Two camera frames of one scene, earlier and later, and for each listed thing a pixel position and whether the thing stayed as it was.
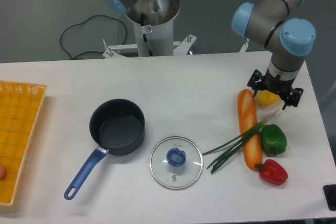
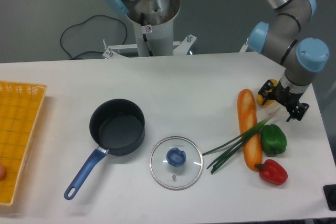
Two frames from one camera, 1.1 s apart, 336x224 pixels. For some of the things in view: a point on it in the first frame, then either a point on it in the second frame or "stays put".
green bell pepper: [273, 140] stays put
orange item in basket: [3, 172] stays put
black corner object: [329, 192] stays put
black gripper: [281, 87] → [290, 99]
